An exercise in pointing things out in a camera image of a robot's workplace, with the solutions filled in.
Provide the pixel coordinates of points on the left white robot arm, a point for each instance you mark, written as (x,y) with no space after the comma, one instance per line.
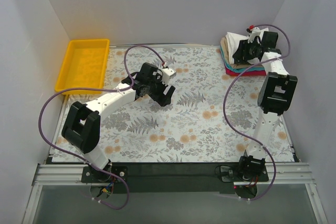
(82,125)

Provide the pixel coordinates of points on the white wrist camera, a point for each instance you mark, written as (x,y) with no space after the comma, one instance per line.
(167,73)
(253,31)

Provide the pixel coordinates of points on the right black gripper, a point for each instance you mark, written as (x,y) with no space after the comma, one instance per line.
(241,51)

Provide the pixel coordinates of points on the aluminium frame rail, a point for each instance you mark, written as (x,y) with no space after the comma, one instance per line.
(287,193)

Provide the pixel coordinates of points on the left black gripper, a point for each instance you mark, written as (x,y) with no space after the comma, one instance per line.
(159,92)

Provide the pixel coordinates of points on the teal folded t shirt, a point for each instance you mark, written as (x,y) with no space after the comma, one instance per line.
(258,68)

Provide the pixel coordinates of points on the yellow plastic bin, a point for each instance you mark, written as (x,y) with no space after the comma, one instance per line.
(84,64)

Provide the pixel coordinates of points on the white t shirt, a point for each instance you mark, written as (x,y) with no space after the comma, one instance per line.
(233,42)

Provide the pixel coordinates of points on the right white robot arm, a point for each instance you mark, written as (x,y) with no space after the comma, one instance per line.
(274,98)

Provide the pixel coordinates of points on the floral patterned table mat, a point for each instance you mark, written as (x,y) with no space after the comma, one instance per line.
(210,119)

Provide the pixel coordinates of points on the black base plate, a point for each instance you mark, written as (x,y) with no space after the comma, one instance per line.
(179,177)

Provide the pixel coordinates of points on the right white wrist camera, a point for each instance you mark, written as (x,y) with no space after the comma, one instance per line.
(253,31)

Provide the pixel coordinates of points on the beige folded t shirt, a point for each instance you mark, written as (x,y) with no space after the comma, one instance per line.
(223,44)

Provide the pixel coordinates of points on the pink folded t shirt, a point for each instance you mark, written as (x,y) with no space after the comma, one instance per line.
(236,72)

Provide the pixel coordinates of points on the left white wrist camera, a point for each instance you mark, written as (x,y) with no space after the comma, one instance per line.
(167,73)

